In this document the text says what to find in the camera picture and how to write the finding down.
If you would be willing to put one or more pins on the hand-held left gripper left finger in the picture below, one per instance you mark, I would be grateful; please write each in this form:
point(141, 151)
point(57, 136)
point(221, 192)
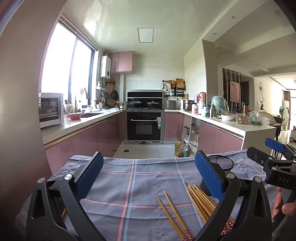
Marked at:
point(92, 171)

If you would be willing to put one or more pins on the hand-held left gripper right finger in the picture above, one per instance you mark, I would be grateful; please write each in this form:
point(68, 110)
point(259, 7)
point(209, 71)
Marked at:
point(208, 176)

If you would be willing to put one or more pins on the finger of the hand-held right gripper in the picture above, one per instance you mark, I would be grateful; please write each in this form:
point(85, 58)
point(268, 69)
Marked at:
point(275, 144)
point(256, 154)

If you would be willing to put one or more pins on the black mesh holder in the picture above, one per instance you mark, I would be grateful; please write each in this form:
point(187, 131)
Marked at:
point(222, 162)

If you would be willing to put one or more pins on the bunch of wooden chopsticks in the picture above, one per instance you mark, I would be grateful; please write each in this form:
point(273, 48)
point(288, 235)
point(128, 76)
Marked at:
point(201, 199)

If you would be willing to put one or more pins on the person's right hand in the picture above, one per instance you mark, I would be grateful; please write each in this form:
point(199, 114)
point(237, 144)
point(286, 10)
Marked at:
point(276, 205)

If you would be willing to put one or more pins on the pink base cabinets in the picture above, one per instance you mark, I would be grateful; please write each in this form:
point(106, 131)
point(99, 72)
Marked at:
point(219, 141)
point(92, 139)

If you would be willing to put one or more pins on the bagged green vegetables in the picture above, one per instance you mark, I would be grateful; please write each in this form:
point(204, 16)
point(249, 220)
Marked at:
point(256, 118)

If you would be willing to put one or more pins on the clear plastic bag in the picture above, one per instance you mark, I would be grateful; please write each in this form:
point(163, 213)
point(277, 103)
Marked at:
point(192, 146)

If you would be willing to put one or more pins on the clear food container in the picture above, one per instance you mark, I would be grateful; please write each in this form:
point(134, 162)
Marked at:
point(242, 120)

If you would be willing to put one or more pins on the white kitchen countertop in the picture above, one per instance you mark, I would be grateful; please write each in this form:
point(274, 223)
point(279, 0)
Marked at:
point(229, 125)

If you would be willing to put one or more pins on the yellow oil bottle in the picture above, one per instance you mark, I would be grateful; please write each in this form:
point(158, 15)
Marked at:
point(177, 149)

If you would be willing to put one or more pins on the copper tumbler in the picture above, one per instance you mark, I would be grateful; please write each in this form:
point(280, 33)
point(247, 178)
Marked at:
point(245, 109)

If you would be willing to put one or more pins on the white covered bowl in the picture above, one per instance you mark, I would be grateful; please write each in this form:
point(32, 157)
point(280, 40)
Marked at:
point(227, 117)

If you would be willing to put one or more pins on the checked grey cloth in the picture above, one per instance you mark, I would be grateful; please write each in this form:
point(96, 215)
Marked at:
point(138, 185)

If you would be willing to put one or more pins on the kitchen sink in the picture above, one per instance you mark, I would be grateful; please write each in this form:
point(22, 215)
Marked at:
point(92, 115)

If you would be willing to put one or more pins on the pink bowl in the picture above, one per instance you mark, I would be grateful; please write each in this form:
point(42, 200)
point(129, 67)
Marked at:
point(75, 116)

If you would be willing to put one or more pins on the white canister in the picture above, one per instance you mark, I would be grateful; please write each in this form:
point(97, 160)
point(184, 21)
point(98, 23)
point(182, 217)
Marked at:
point(205, 112)

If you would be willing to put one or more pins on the built-in black oven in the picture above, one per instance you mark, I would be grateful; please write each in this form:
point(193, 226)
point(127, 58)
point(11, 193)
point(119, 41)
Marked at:
point(143, 127)

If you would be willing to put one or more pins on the woven basket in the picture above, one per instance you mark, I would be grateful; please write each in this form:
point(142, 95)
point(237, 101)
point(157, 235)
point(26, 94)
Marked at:
point(111, 103)

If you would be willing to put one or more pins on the dark slatted room divider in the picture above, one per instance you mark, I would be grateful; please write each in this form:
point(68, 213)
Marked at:
point(225, 88)

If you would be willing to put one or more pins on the steel stock pot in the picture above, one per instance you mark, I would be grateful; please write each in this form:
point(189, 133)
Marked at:
point(188, 105)

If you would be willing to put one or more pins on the white countertop oven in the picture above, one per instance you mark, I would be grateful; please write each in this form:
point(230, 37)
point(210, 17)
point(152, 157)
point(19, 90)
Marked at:
point(49, 111)

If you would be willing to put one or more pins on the kitchen faucet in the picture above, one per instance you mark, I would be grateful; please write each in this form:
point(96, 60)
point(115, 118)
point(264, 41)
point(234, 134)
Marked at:
point(86, 93)

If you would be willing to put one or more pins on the black frying pan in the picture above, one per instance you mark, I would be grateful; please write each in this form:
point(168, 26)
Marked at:
point(115, 95)

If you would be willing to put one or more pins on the black pot with glass lid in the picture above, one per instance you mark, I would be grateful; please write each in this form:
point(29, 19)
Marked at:
point(135, 104)
point(153, 104)

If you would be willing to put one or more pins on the black cooker hood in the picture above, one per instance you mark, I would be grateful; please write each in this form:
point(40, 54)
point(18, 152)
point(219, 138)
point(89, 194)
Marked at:
point(145, 94)

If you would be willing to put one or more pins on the wooden cutting board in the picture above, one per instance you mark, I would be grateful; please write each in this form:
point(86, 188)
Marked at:
point(180, 83)

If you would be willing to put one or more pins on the white water heater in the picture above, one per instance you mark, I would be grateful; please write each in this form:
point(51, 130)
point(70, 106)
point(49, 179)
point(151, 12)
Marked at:
point(105, 67)

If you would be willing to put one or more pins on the kitchen window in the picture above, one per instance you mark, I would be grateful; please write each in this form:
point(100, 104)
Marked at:
point(60, 58)

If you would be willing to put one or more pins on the ceiling light panel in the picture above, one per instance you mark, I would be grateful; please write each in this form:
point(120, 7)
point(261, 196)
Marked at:
point(145, 35)

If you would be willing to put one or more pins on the wall clock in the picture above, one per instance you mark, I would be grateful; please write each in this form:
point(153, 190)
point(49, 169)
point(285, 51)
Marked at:
point(261, 88)

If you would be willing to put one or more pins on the pink wall picture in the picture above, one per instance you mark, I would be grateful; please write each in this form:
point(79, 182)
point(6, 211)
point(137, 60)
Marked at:
point(234, 91)

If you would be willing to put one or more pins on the black wall rack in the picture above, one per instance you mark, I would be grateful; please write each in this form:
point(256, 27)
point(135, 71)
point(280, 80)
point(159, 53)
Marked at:
point(179, 92)

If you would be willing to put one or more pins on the pink wall cabinets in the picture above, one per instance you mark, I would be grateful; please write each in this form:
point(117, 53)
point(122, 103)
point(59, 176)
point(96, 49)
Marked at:
point(120, 62)

